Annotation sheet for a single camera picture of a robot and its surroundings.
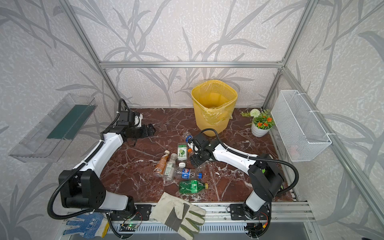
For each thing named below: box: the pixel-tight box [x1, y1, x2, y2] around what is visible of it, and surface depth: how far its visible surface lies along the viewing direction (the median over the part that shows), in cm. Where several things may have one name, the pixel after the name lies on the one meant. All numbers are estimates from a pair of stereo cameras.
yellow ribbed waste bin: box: [191, 79, 238, 137], surface depth 94 cm
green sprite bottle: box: [179, 180, 209, 194], surface depth 82 cm
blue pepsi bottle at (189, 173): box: [174, 168, 204, 180], surface depth 84 cm
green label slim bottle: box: [163, 153, 178, 182], surface depth 85 cm
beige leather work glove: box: [150, 192, 206, 240], surface depth 74 cm
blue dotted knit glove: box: [63, 212, 105, 239], surface depth 71 cm
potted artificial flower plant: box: [241, 108, 275, 138], surface depth 98 cm
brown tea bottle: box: [153, 150, 170, 178], surface depth 86 cm
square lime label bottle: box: [177, 142, 188, 162], surface depth 93 cm
